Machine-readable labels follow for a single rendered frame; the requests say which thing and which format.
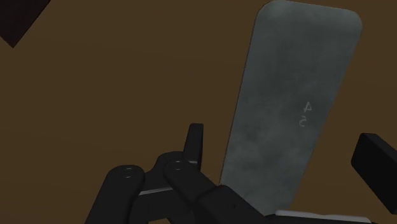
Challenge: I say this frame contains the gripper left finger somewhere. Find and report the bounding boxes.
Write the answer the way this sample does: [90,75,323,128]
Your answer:
[84,123,218,224]

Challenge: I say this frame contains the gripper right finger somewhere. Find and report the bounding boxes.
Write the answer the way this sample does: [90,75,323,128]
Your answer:
[351,132,397,216]

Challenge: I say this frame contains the grey flat phone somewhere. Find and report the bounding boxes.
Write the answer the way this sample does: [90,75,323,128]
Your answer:
[218,0,363,216]

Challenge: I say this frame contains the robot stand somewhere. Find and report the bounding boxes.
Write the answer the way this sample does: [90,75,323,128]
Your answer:
[0,0,52,49]

